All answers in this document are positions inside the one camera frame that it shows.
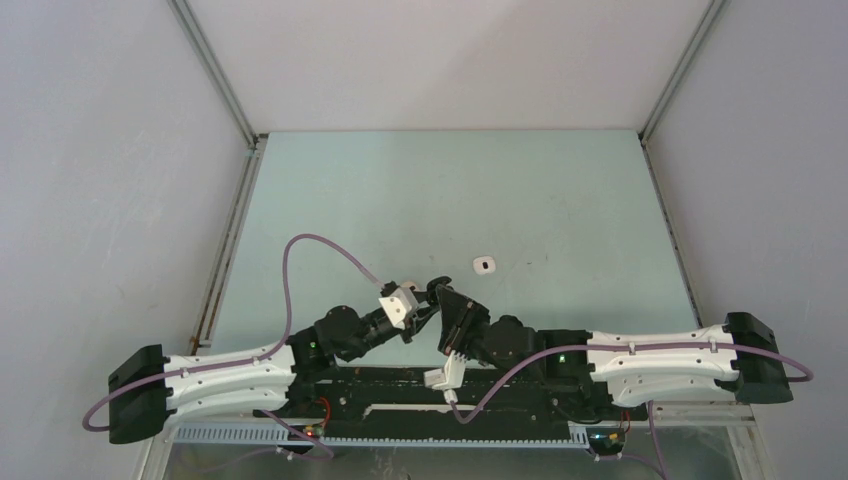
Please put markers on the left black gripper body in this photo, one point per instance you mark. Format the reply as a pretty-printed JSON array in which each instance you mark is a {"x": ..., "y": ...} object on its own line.
[{"x": 373, "y": 332}]

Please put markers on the white earbud charging case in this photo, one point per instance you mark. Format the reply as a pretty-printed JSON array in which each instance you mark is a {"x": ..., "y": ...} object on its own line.
[{"x": 484, "y": 265}]

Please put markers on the grey slotted cable duct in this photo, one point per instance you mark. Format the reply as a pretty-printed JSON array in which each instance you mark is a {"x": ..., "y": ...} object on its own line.
[{"x": 258, "y": 434}]

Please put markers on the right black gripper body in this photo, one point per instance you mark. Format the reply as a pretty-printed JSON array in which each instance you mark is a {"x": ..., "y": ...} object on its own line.
[{"x": 481, "y": 321}]

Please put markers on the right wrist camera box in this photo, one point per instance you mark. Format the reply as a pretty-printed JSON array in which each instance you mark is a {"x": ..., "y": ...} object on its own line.
[{"x": 448, "y": 378}]

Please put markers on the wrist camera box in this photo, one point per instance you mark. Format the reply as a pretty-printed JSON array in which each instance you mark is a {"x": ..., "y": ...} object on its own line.
[
  {"x": 448, "y": 378},
  {"x": 397, "y": 303}
]

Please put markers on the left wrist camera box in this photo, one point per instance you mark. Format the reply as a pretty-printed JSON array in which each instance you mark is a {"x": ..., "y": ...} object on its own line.
[{"x": 397, "y": 303}]

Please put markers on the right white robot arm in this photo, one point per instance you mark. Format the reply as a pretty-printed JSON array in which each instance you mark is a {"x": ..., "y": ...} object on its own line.
[{"x": 739, "y": 356}]

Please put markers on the right aluminium frame post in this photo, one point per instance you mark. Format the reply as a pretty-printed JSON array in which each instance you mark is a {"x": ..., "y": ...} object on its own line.
[{"x": 710, "y": 18}]

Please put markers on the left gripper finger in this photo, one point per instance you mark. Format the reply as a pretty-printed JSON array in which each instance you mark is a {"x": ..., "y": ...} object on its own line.
[
  {"x": 427, "y": 305},
  {"x": 415, "y": 324}
]

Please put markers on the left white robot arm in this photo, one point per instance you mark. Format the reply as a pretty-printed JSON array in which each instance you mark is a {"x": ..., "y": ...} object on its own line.
[{"x": 151, "y": 391}]

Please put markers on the left aluminium frame post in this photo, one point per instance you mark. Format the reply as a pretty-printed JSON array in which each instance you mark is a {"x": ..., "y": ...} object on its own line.
[{"x": 208, "y": 319}]

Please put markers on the aluminium frame post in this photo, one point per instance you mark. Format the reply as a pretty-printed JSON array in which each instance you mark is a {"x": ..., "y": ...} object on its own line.
[
  {"x": 208, "y": 319},
  {"x": 710, "y": 18}
]

